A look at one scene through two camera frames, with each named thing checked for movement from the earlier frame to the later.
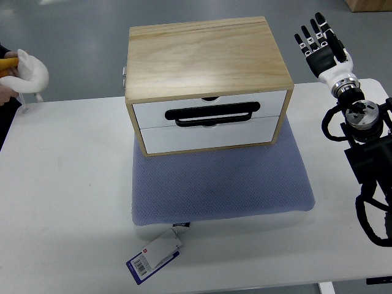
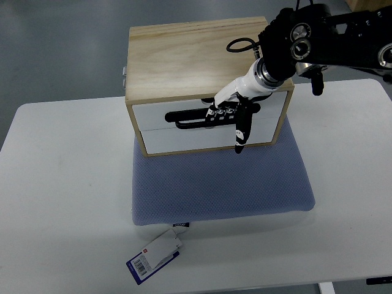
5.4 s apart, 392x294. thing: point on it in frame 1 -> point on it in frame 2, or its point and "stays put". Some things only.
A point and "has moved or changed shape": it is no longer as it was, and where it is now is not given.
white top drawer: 152,114 has moved or changed shape
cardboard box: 369,5 stays put
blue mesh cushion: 249,180 stays put
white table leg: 326,288 stays put
